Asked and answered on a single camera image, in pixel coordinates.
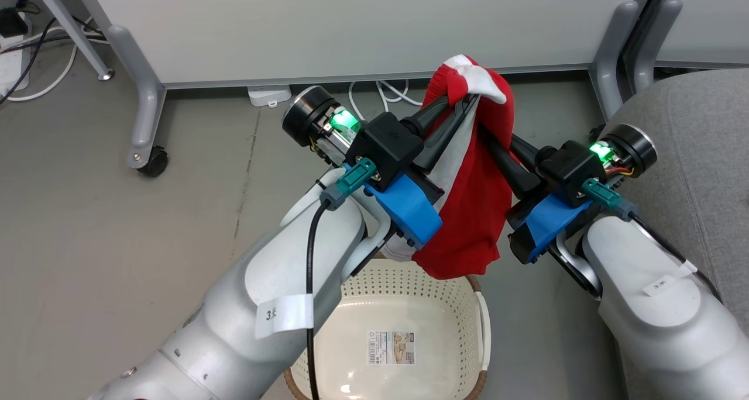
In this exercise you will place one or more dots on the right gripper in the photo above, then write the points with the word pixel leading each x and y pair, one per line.
pixel 632 145

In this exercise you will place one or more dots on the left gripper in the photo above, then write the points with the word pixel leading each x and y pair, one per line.
pixel 310 116

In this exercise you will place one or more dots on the red and white garment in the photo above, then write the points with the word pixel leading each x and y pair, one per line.
pixel 468 213

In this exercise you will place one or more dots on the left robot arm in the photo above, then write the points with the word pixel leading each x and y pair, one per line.
pixel 281 271

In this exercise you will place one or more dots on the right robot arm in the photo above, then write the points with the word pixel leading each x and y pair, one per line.
pixel 655 341

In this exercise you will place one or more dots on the beige plastic laundry basket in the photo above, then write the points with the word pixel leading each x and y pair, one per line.
pixel 409 306

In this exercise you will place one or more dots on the printed basket sticker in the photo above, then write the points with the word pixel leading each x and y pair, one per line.
pixel 391 347

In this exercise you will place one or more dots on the right wrist teal connector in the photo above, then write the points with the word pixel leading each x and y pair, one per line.
pixel 605 196

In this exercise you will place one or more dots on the wrist teal connector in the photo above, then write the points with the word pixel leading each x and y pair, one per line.
pixel 351 180
pixel 605 196

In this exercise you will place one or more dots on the left wrist teal connector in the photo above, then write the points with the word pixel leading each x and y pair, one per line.
pixel 351 180

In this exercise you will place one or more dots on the light grey partition panel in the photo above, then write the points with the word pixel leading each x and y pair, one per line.
pixel 714 20
pixel 351 26

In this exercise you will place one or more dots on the grey curved partition leg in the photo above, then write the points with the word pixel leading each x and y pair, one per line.
pixel 146 107
pixel 608 61
pixel 652 43

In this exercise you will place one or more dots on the white power adapter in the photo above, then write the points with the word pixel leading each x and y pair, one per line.
pixel 269 96

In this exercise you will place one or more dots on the grey fabric sofa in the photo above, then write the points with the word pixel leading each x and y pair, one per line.
pixel 702 154

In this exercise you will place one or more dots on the black caster wheel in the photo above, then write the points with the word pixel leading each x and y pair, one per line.
pixel 155 161

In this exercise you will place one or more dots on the grey slanted metal leg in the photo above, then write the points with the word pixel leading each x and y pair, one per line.
pixel 70 28

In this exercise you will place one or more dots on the white power strip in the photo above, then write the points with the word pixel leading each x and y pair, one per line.
pixel 11 66

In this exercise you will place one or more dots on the black plug adapter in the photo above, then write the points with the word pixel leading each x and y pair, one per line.
pixel 11 23

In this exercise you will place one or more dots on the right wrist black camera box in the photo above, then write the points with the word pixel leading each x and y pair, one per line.
pixel 570 166

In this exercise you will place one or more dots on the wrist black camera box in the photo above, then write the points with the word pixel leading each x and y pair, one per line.
pixel 570 166
pixel 383 142

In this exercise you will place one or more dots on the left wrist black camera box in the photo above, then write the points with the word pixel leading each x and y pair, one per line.
pixel 383 142

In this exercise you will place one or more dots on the right wrist blue camera mount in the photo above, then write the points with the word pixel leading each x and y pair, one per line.
pixel 553 221

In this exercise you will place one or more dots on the wrist blue camera mount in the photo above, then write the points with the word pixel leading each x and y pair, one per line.
pixel 553 221
pixel 409 213

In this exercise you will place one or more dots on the left wrist blue camera mount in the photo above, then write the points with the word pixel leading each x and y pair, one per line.
pixel 409 213

